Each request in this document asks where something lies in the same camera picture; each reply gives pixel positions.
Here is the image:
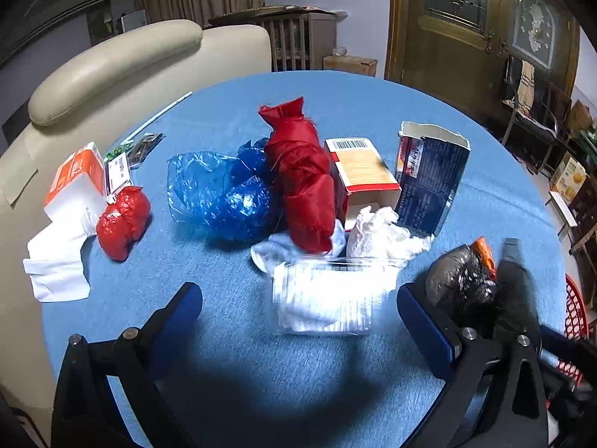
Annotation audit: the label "black plastic trash bag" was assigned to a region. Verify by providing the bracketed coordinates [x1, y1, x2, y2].
[425, 237, 497, 309]

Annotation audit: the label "blue plastic bag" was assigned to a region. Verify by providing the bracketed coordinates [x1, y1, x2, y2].
[167, 138, 283, 244]

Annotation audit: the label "red plastic mesh basket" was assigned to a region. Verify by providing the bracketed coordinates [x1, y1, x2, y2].
[557, 274, 589, 387]

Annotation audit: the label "clear plastic container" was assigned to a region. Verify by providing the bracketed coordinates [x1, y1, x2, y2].
[269, 257, 401, 336]

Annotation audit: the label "small red plastic bag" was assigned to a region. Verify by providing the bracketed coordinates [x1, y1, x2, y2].
[96, 186, 151, 262]

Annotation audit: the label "crumpled white paper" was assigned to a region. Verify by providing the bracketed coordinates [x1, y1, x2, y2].
[346, 205, 434, 267]

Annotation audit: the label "white paper sheets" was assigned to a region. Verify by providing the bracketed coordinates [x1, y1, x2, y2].
[22, 218, 96, 302]

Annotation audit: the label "yellow printed carton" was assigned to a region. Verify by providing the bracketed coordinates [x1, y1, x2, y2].
[550, 152, 587, 204]

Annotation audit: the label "orange white tissue box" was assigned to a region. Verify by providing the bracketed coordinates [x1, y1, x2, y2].
[44, 141, 107, 221]

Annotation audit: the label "small white label packet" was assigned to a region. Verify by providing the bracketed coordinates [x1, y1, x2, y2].
[105, 152, 132, 195]

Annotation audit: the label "dark blue torn carton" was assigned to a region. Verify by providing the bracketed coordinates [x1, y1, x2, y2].
[395, 121, 471, 237]

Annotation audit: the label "orange white open carton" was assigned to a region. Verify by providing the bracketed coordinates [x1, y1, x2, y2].
[325, 138, 401, 231]

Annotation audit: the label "dark foil packet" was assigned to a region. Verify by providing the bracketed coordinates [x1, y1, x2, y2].
[126, 134, 164, 169]

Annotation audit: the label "blue round tablecloth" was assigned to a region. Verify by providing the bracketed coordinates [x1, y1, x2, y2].
[40, 70, 568, 448]

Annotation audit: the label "green small packet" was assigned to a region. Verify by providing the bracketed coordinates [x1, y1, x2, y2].
[104, 146, 128, 163]

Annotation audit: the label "metal chair with clothes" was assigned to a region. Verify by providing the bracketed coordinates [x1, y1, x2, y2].
[501, 55, 572, 175]

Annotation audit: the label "long red plastic bag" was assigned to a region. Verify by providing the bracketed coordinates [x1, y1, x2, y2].
[259, 97, 336, 253]

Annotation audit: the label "white plastic stick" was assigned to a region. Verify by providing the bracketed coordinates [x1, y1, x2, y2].
[119, 91, 193, 146]

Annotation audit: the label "beige leather sofa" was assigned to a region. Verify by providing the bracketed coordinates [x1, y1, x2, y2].
[1, 19, 271, 435]

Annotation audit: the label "brown cardboard box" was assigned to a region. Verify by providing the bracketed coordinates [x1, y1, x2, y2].
[323, 56, 378, 77]

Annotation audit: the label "wooden double door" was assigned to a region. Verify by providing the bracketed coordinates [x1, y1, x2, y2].
[385, 0, 580, 124]

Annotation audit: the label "wooden slatted cabinet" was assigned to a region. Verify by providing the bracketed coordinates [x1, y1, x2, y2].
[209, 5, 340, 72]

